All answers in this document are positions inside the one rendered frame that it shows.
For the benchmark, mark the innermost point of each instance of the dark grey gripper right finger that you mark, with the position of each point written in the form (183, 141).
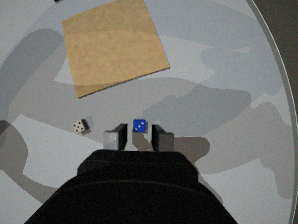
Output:
(162, 141)

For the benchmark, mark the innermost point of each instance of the blue die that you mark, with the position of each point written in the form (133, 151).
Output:
(139, 125)

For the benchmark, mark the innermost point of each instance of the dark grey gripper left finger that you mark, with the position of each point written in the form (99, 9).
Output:
(116, 139)

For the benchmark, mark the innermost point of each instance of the white die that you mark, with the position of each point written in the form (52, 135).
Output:
(80, 126)

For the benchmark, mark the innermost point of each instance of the tan flat mat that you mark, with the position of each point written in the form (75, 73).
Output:
(110, 44)

